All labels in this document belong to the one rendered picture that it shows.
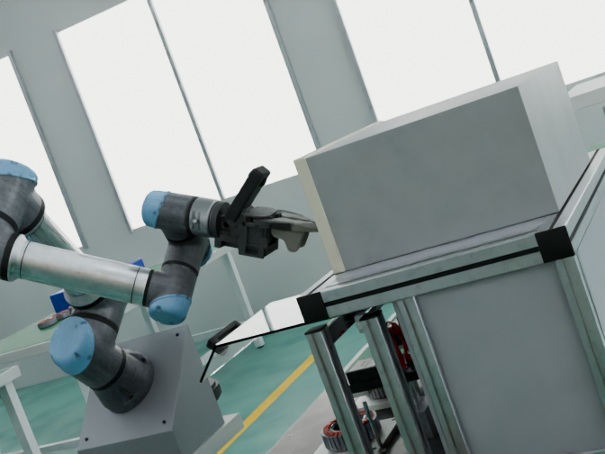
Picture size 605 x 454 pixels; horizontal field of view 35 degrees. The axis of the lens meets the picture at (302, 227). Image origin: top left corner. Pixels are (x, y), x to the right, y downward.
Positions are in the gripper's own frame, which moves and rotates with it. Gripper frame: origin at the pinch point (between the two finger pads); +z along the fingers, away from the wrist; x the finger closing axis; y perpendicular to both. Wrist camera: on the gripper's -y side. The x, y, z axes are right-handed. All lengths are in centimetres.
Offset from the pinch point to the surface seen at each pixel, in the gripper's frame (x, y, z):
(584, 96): -80, -18, 37
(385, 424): -0.7, 37.1, 16.5
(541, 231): 26, -12, 44
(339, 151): 14.5, -17.4, 8.8
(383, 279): 25.7, -1.0, 21.2
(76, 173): -469, 133, -376
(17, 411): -172, 164, -204
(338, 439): 9.0, 37.0, 10.4
